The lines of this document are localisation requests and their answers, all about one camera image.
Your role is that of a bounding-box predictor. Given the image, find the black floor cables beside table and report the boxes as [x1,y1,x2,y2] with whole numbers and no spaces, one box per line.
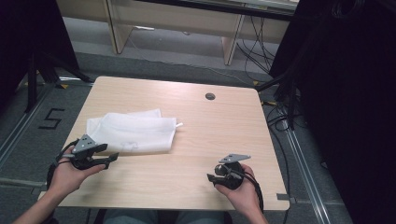
[261,98,301,200]

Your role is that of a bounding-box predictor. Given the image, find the bundle of black floor cables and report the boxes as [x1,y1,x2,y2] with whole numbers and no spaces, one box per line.
[235,15,279,82]

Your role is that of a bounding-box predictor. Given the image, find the light wooden desk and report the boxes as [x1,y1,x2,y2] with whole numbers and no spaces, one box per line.
[55,0,301,67]

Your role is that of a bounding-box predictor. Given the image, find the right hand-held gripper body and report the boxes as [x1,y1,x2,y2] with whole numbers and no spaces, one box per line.
[214,153,251,190]

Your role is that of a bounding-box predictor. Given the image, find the person's right hand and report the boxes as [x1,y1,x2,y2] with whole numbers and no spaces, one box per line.
[214,163,262,216]

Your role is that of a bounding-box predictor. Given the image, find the person's left hand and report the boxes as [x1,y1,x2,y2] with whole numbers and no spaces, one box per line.
[47,156,106,200]

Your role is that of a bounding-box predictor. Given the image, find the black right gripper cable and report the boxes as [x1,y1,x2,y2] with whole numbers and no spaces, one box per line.
[241,171,265,213]

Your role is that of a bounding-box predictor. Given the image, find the black curtain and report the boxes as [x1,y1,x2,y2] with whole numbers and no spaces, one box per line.
[269,0,396,224]
[0,0,80,108]

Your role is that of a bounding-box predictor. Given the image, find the white mesh laundry bag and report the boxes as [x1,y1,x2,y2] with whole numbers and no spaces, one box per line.
[86,108,184,154]

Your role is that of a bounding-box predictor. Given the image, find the black metal stand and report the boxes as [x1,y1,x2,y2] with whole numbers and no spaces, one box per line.
[23,50,94,114]
[255,69,301,131]

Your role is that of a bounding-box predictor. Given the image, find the metal floor rail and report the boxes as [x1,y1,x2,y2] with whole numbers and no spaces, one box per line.
[0,83,54,169]
[283,126,332,224]

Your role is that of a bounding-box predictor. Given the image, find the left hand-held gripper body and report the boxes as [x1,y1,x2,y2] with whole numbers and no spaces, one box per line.
[70,133,98,171]

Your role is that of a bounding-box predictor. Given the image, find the person's legs in jeans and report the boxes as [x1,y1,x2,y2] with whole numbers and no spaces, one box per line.
[102,209,226,224]

